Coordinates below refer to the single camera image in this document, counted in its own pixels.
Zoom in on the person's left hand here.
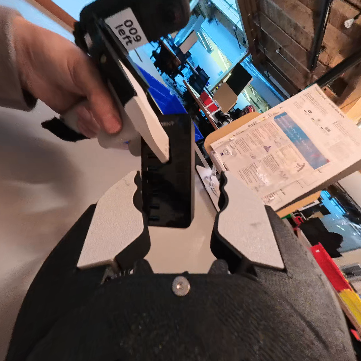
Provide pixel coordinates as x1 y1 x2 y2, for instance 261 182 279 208
13 17 124 139

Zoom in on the black monitor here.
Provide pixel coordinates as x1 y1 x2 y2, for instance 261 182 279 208
226 63 253 97

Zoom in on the printed instruction sheet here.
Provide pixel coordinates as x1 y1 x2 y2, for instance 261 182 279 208
210 84 361 210

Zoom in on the blue plastic bin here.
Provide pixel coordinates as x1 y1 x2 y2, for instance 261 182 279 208
135 64 204 143

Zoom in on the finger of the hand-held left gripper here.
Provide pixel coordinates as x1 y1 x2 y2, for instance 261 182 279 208
120 60 170 165

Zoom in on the white desk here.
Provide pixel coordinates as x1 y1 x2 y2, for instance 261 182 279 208
0 99 226 361

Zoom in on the short black USB hub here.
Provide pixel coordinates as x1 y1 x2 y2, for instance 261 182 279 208
140 113 196 229

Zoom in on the wooden document board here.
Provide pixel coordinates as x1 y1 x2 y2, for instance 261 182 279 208
212 83 239 114
204 111 323 218

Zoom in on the white stand base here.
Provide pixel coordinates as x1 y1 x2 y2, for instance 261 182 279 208
195 165 226 212

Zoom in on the red plastic bin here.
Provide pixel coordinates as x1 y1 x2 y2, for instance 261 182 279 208
310 242 351 294
200 91 220 114

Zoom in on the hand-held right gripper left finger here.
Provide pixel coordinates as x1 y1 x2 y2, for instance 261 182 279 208
77 170 151 271

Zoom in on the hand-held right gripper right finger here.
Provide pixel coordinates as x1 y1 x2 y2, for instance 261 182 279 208
210 171 285 274

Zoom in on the yellow plastic bin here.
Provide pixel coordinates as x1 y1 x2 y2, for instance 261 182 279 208
338 288 361 326

